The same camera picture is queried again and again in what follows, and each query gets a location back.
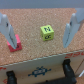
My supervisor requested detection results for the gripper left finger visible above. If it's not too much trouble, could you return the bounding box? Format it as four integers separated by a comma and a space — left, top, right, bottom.
0, 12, 18, 49

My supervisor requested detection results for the black drawer handle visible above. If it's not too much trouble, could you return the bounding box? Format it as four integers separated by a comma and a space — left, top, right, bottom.
4, 59, 79, 84

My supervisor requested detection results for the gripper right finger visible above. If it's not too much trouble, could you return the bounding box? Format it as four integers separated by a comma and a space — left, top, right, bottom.
62, 12, 84, 49

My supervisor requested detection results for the yellow block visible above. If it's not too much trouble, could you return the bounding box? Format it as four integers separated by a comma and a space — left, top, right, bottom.
39, 24, 55, 42

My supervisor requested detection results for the pink block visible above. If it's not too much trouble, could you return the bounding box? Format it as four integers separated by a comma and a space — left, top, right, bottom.
6, 34, 23, 53

